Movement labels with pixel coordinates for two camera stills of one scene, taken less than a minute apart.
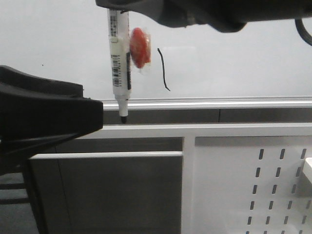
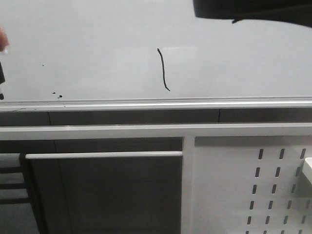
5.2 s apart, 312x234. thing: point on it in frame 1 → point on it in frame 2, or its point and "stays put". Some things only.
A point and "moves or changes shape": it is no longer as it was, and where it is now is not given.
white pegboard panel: (252, 185) stays put
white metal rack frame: (188, 131) stays put
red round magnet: (140, 48) → (4, 39)
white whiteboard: (266, 65) stays put
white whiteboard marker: (119, 32) moves or changes shape
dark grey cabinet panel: (107, 192) stays put
